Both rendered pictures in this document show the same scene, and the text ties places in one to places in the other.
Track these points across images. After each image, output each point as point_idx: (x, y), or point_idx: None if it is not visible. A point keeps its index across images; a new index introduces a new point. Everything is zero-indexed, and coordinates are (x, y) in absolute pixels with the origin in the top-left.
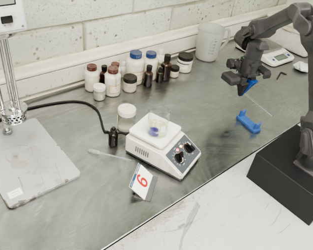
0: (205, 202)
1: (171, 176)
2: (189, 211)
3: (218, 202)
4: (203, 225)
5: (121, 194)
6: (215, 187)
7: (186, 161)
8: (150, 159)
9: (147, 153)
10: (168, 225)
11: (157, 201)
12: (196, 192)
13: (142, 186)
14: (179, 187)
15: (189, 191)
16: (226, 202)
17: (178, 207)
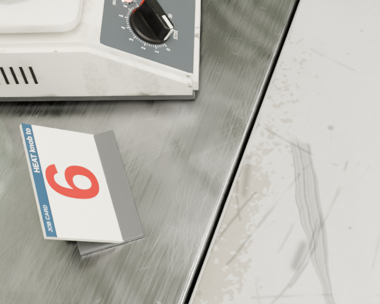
0: (318, 125)
1: (154, 101)
2: (289, 189)
3: (356, 98)
4: (364, 208)
5: (31, 272)
6: (314, 52)
7: (177, 20)
8: (52, 83)
9: (30, 70)
10: (258, 281)
11: (166, 218)
12: (270, 107)
13: (88, 200)
14: (204, 122)
15: (244, 116)
16: None
17: (248, 196)
